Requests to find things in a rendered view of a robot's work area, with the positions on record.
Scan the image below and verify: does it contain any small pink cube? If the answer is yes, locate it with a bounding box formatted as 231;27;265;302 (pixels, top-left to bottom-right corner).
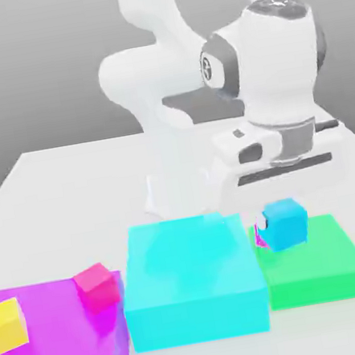
71;260;123;314

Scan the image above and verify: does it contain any large cyan box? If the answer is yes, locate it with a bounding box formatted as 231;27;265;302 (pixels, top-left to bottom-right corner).
109;205;276;355

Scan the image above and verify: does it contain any small yellow cube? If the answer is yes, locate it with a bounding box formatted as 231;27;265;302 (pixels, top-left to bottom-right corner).
0;296;32;355

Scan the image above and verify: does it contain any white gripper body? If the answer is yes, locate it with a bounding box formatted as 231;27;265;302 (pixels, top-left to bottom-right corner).
215;145;349;220

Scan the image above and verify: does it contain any large magenta box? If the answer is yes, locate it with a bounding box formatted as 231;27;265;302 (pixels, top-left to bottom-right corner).
0;267;137;355

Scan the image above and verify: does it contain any large green box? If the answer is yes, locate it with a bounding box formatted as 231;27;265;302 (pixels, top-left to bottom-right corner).
247;208;355;315

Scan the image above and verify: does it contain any small magenta cube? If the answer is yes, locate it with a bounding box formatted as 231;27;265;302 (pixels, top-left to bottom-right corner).
252;220;271;252

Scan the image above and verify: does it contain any small blue cube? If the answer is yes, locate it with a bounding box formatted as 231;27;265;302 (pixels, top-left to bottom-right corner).
259;194;314;255

